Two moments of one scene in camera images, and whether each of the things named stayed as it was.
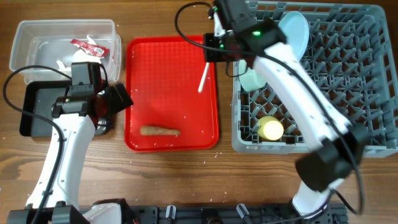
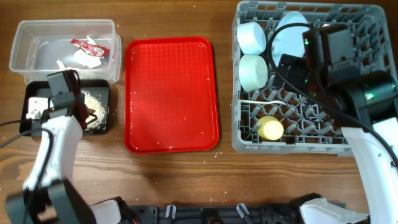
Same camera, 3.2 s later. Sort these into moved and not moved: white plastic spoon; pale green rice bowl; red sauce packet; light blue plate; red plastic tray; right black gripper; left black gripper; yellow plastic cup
Moved: right black gripper; white plastic spoon; left black gripper
Not moved: pale green rice bowl; yellow plastic cup; light blue plate; red sauce packet; red plastic tray
